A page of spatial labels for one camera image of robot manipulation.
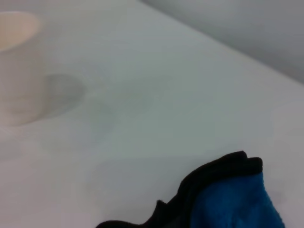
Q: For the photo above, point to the blue rag with black trim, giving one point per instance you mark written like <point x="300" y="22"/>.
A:
<point x="213" y="194"/>

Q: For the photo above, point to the white paper cup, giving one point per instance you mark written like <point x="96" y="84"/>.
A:
<point x="16" y="71"/>

